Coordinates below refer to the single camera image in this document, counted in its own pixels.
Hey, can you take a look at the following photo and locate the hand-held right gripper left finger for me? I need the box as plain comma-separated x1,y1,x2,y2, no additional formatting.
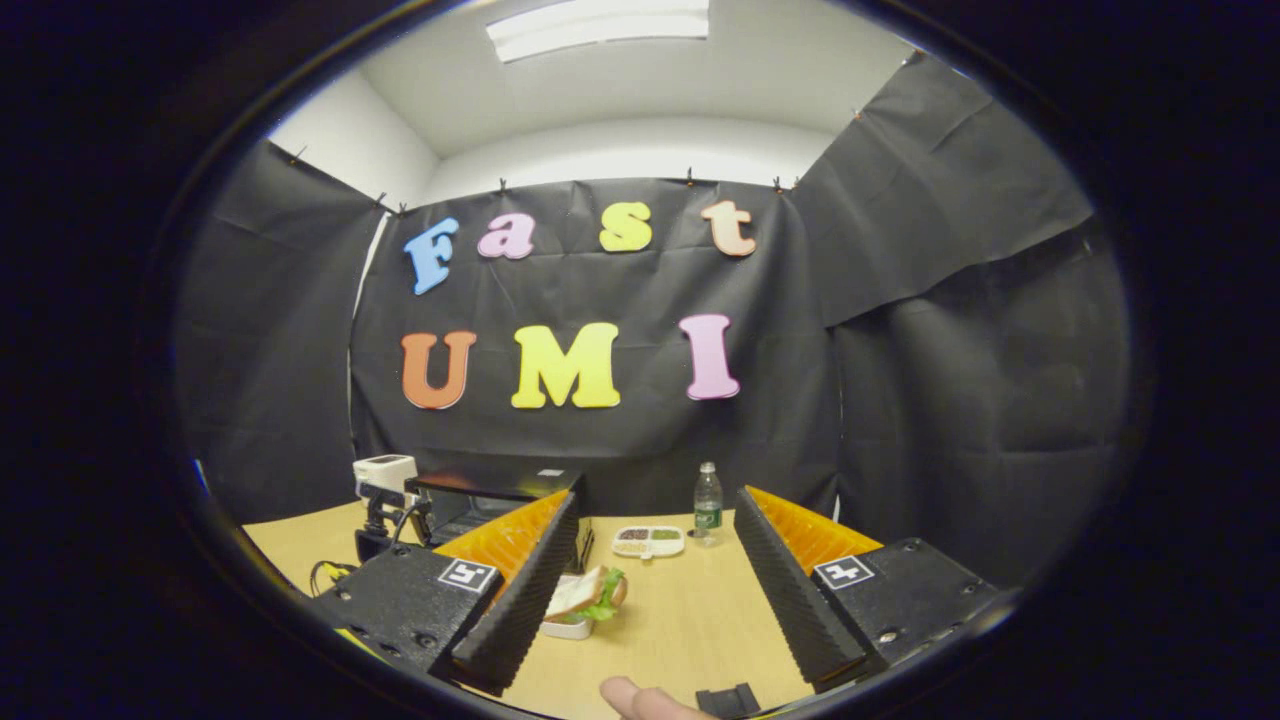
305,488,583,698

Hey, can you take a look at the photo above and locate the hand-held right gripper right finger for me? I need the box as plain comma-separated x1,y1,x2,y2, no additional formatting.
733,485,1004,694

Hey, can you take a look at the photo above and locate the lettuce sandwich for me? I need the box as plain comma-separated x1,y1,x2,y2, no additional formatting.
545,565,629,623

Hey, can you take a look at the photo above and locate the black electric oven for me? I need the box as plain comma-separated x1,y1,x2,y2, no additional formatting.
403,467,596,576

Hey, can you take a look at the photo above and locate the white toaster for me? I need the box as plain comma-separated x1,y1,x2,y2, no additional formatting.
352,454,419,498

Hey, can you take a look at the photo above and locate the white ribbed tray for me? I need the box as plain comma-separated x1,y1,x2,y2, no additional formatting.
540,572,596,641

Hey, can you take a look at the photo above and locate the clear plastic water bottle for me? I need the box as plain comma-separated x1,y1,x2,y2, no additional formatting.
693,461,724,547

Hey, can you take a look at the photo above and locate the white divided seasoning dish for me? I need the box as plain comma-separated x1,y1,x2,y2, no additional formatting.
611,525,687,560

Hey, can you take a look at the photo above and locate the large ceiling light panel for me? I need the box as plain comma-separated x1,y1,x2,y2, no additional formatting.
485,0,713,64

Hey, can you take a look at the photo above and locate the black power cable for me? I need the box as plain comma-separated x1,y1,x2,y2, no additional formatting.
308,560,361,598

